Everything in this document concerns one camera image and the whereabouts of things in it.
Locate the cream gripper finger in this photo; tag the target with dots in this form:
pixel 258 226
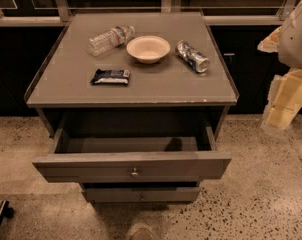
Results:
pixel 284 101
pixel 270 43

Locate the grey top drawer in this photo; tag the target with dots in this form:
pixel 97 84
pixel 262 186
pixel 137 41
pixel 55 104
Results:
pixel 111 160

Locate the grey drawer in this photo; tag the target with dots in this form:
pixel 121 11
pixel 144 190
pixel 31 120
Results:
pixel 142 195
pixel 111 160

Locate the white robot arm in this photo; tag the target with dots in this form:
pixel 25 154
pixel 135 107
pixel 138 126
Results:
pixel 290 41

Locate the grey bottom drawer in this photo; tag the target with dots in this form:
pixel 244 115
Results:
pixel 142 195

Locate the grey wooden drawer cabinet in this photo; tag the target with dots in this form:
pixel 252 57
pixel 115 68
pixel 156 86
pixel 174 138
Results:
pixel 164 99

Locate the round metal top drawer knob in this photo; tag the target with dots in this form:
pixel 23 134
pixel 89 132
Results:
pixel 134 173

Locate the crushed silver blue can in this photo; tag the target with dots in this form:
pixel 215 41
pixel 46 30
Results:
pixel 194 58

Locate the white paper bowl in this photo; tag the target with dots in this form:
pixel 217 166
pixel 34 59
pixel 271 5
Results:
pixel 148 49

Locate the dark blue snack packet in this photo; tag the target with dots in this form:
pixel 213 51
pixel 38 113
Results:
pixel 111 77

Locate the clear plastic water bottle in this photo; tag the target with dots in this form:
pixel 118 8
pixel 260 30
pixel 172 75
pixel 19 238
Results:
pixel 106 41

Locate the metal glass railing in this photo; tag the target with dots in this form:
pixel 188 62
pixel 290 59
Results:
pixel 215 12

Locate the black object at floor edge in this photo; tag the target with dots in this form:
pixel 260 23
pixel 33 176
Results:
pixel 6 211

